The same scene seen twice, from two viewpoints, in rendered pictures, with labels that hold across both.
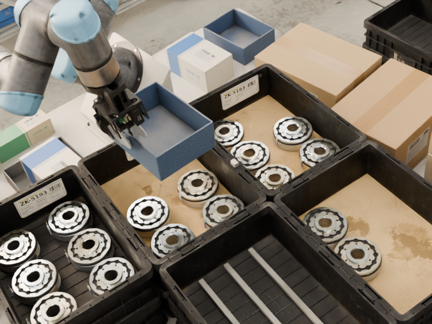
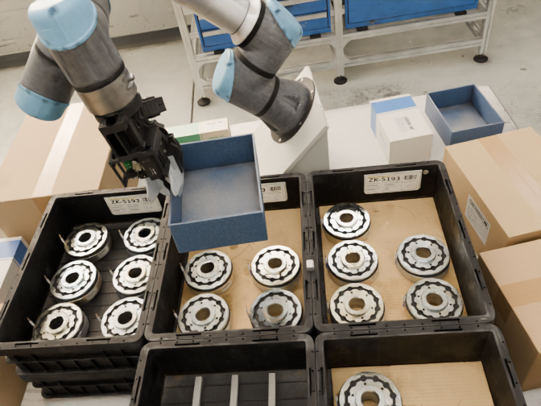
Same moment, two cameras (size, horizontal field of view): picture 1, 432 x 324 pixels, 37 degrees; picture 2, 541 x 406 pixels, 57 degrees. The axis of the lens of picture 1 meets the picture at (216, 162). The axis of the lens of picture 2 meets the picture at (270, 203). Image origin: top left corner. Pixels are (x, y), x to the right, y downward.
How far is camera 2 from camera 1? 0.75 m
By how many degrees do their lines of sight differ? 25
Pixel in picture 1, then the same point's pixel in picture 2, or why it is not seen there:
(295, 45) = (502, 152)
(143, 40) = (418, 89)
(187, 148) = (219, 229)
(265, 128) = (398, 235)
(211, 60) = (406, 131)
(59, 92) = not seen: hidden behind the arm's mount
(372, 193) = (468, 394)
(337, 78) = (526, 215)
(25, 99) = (31, 99)
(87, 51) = (65, 63)
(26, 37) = not seen: hidden behind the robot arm
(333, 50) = not seen: outside the picture
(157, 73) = (315, 124)
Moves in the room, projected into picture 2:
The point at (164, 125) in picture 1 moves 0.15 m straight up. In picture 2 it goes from (238, 188) to (221, 122)
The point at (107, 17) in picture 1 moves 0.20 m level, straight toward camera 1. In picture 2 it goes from (278, 45) to (246, 95)
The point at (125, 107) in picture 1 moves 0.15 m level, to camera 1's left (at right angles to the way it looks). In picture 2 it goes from (128, 152) to (55, 130)
